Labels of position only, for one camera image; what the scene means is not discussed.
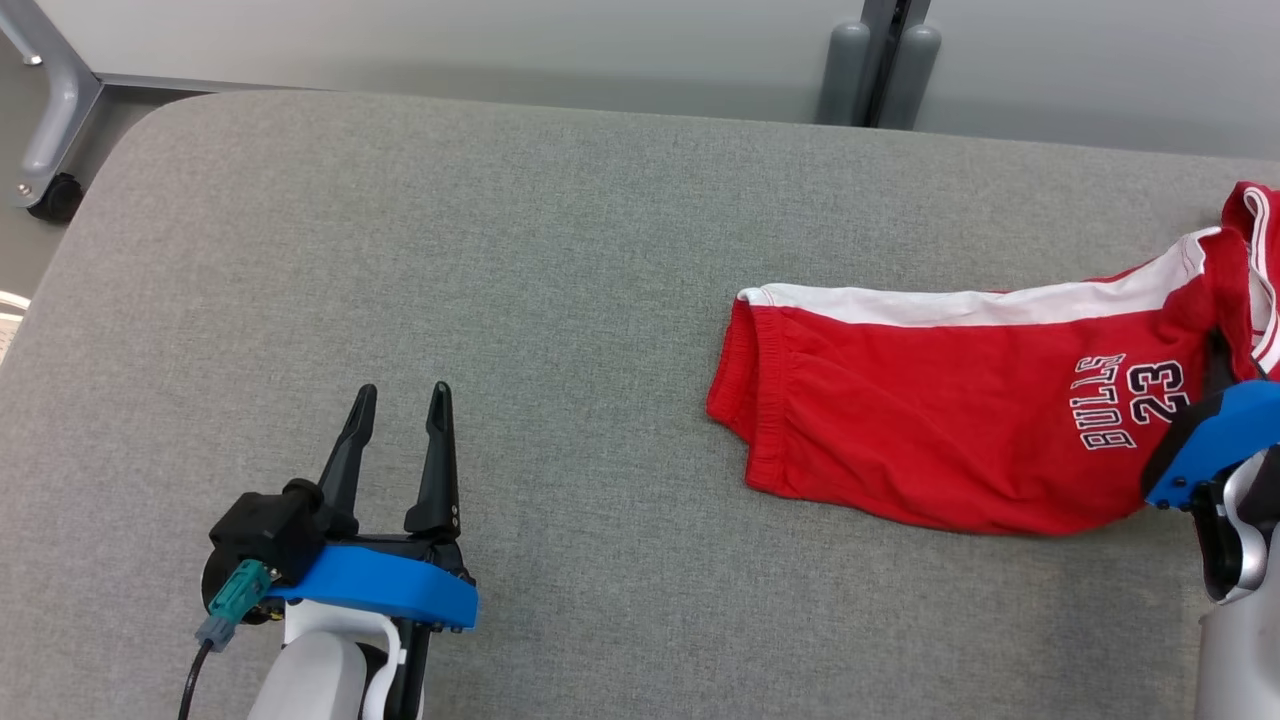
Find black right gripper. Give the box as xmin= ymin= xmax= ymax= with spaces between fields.
xmin=1141 ymin=332 xmax=1242 ymax=502

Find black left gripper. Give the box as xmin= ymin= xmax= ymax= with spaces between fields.
xmin=317 ymin=381 xmax=472 ymax=577

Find red basketball jersey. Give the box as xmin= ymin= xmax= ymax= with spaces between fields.
xmin=1220 ymin=182 xmax=1280 ymax=381

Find red shorts with white stripe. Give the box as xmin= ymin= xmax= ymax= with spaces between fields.
xmin=706 ymin=227 xmax=1253 ymax=537

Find white laundry basket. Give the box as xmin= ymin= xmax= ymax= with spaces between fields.
xmin=0 ymin=289 xmax=32 ymax=363

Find grey cylinder bumper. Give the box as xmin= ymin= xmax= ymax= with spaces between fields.
xmin=877 ymin=24 xmax=944 ymax=132
xmin=815 ymin=21 xmax=874 ymax=127

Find black caster wheel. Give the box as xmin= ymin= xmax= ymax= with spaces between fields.
xmin=27 ymin=172 xmax=85 ymax=224

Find grey metal cart leg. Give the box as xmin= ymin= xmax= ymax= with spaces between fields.
xmin=0 ymin=0 xmax=201 ymax=209

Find blue right camera mount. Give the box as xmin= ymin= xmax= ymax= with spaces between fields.
xmin=1143 ymin=379 xmax=1280 ymax=512

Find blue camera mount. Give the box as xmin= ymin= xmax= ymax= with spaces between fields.
xmin=264 ymin=543 xmax=480 ymax=634
xmin=1143 ymin=379 xmax=1280 ymax=512

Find blue left camera mount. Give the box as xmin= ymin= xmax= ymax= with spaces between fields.
xmin=264 ymin=543 xmax=480 ymax=634

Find left cable with teal plug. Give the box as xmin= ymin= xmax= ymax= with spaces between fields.
xmin=177 ymin=559 xmax=274 ymax=720

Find grey partition post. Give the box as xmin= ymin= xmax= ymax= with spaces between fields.
xmin=859 ymin=0 xmax=932 ymax=129

